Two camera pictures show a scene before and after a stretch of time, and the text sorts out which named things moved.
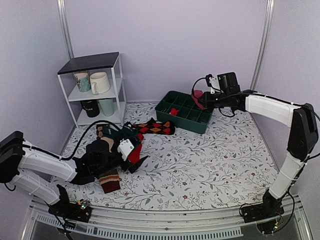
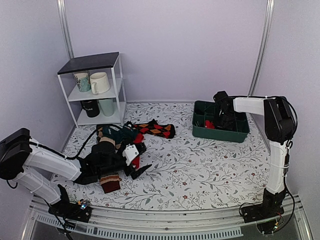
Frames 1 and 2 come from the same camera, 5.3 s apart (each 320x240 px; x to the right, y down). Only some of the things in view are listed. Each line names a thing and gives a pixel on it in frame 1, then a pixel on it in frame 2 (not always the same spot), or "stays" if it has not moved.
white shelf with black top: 94,86 stays
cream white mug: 99,82 stays
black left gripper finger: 135,141 -> 141,147
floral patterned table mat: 231,164 stays
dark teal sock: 128,132 stays
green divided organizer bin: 179,109 -> 204,121
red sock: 173,112 -> 209,125
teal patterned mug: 83,80 stays
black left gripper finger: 133,167 -> 138,172
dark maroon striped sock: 110,181 stays
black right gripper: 207,104 -> 230,126
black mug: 91,107 stays
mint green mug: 108,106 stays
